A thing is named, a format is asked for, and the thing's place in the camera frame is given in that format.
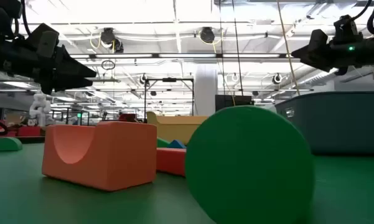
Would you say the green half-round block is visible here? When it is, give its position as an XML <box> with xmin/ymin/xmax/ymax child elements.
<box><xmin>0</xmin><ymin>136</ymin><xmax>23</xmax><ymax>152</ymax></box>

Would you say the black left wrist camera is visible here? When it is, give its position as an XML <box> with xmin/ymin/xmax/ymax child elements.
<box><xmin>27</xmin><ymin>22</ymin><xmax>60</xmax><ymax>60</ymax></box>

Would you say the red arch block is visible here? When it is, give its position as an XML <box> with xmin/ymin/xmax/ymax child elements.
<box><xmin>41</xmin><ymin>120</ymin><xmax>158</xmax><ymax>192</ymax></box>

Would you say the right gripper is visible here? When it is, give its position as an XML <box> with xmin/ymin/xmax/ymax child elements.
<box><xmin>291</xmin><ymin>29</ymin><xmax>374</xmax><ymax>75</ymax></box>

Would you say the black hanging cable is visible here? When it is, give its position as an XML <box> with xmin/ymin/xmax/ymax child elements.
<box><xmin>218</xmin><ymin>0</ymin><xmax>227</xmax><ymax>96</ymax></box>
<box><xmin>231</xmin><ymin>0</ymin><xmax>244</xmax><ymax>96</ymax></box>

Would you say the black gantry frame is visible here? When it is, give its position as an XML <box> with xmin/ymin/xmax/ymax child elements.
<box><xmin>144</xmin><ymin>77</ymin><xmax>195</xmax><ymax>118</ymax></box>

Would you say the long red block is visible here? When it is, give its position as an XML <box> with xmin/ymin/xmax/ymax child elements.
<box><xmin>156</xmin><ymin>147</ymin><xmax>187</xmax><ymax>177</ymax></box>

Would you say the red tool chest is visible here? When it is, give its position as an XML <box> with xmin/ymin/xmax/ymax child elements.
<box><xmin>118</xmin><ymin>113</ymin><xmax>138</xmax><ymax>123</ymax></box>

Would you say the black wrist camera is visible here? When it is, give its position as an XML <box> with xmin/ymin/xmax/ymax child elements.
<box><xmin>27</xmin><ymin>22</ymin><xmax>60</xmax><ymax>60</ymax></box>
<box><xmin>333</xmin><ymin>14</ymin><xmax>364</xmax><ymax>45</ymax></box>

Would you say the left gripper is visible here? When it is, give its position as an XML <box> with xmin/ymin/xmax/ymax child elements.
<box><xmin>0</xmin><ymin>42</ymin><xmax>97</xmax><ymax>95</ymax></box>

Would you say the black monitor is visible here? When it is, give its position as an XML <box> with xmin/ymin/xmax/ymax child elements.
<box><xmin>215</xmin><ymin>95</ymin><xmax>255</xmax><ymax>112</ymax></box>

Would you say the black ceiling cable reel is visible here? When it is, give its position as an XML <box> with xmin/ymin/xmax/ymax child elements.
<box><xmin>199</xmin><ymin>26</ymin><xmax>216</xmax><ymax>44</ymax></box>
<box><xmin>99</xmin><ymin>27</ymin><xmax>124</xmax><ymax>54</ymax></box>

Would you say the white round column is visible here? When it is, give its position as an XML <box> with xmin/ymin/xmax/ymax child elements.
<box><xmin>194</xmin><ymin>64</ymin><xmax>218</xmax><ymax>116</ymax></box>

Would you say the yellow hanging cable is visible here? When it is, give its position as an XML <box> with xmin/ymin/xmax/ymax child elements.
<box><xmin>276</xmin><ymin>0</ymin><xmax>301</xmax><ymax>96</ymax></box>

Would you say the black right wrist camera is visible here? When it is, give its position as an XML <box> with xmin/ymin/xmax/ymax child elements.
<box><xmin>333</xmin><ymin>14</ymin><xmax>364</xmax><ymax>45</ymax></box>

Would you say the red storage bin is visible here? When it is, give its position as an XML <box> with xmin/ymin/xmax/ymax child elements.
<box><xmin>17</xmin><ymin>126</ymin><xmax>42</xmax><ymax>137</ymax></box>

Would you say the blue block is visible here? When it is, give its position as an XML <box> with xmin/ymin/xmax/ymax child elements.
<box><xmin>167</xmin><ymin>139</ymin><xmax>187</xmax><ymax>149</ymax></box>

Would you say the green cylinder block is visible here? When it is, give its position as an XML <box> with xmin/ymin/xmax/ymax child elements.
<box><xmin>185</xmin><ymin>105</ymin><xmax>316</xmax><ymax>224</ymax></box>

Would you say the dark grey plastic bin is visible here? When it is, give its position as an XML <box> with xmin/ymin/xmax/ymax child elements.
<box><xmin>274</xmin><ymin>90</ymin><xmax>374</xmax><ymax>156</ymax></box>

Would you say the orange plastic bin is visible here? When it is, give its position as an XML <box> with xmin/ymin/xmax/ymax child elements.
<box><xmin>146</xmin><ymin>111</ymin><xmax>209</xmax><ymax>146</ymax></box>

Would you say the long ceiling light bar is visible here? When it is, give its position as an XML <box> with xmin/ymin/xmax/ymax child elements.
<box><xmin>68</xmin><ymin>53</ymin><xmax>299</xmax><ymax>60</ymax></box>

